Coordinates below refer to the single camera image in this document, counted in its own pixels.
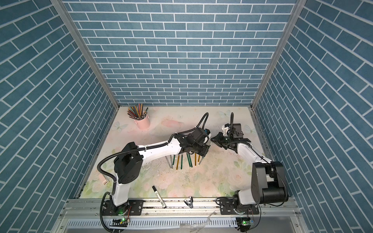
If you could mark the gold carving knife long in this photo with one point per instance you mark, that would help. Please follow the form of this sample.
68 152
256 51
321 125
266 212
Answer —
177 164

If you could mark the aluminium corner frame post right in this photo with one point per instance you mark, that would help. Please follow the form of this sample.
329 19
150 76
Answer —
282 42

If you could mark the black binder clip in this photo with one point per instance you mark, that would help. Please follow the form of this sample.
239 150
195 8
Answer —
189 202

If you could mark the coloured pencils bundle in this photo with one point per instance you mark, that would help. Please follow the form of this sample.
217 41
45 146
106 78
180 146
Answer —
137 112

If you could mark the aluminium corner frame post left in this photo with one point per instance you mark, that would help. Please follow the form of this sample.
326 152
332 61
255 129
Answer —
68 21

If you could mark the pink metal pencil cup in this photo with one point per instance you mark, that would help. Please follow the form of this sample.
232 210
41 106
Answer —
144 123

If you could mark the aluminium front rail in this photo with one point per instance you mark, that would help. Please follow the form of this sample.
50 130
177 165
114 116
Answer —
203 215

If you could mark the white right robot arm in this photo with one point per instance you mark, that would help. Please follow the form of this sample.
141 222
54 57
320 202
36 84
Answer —
268 181

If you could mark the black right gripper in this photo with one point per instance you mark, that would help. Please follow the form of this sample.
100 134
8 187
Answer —
218 139

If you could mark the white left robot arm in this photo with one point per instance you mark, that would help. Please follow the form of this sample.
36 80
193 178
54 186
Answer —
128 163

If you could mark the black marker pen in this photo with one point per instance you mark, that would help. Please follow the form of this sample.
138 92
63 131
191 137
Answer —
159 197

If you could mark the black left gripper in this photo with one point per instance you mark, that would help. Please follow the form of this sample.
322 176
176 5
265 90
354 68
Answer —
205 151

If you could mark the aluminium corner frame post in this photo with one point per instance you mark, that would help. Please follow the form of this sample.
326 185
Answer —
68 21
282 42

